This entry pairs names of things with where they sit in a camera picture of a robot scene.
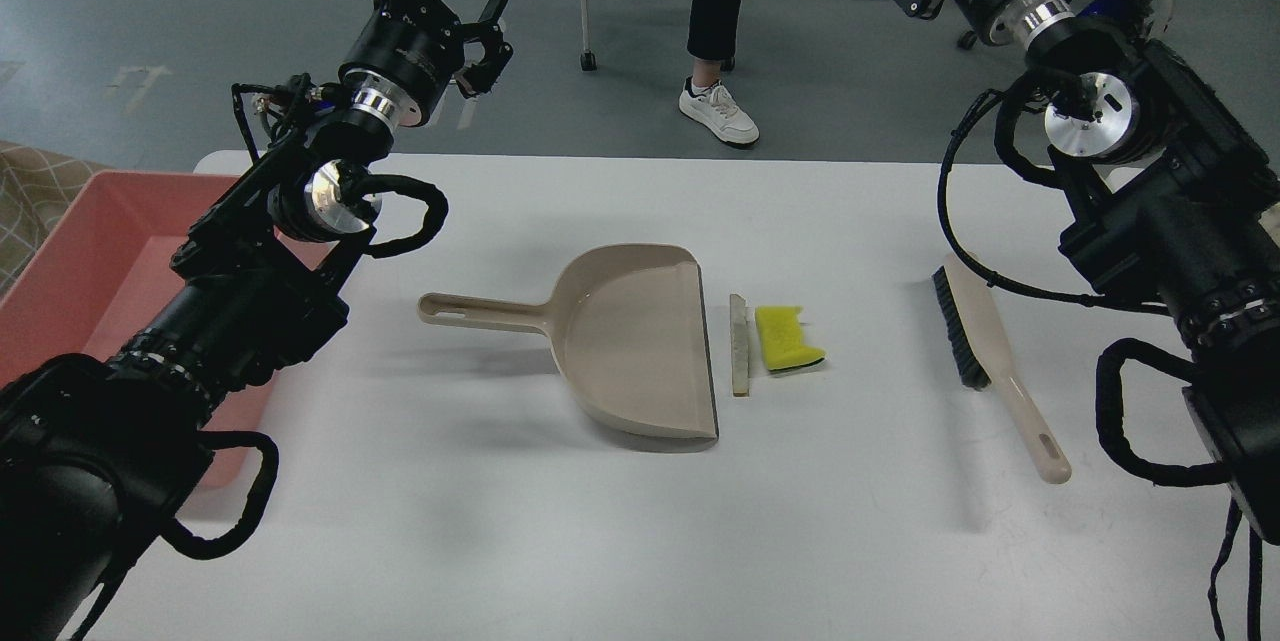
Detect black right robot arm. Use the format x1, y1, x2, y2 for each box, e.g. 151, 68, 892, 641
893, 0, 1279, 640

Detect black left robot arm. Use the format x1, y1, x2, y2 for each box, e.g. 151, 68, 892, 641
3, 0, 513, 640

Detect beige plastic dustpan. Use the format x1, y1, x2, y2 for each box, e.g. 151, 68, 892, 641
417, 243, 719, 440

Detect yellow sponge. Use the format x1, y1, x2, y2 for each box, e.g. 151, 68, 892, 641
754, 305, 826, 374

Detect beige hand brush black bristles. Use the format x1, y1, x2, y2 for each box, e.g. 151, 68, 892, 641
931, 253, 1073, 484

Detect pink plastic bin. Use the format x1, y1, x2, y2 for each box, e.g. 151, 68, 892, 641
0, 170, 338, 493

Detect white bread slice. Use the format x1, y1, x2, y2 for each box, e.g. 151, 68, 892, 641
730, 293, 750, 398

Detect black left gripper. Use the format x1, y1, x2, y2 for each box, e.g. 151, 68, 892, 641
339, 0, 515, 129

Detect patterned beige cloth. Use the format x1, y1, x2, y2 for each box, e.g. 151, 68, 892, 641
1, 139, 106, 293

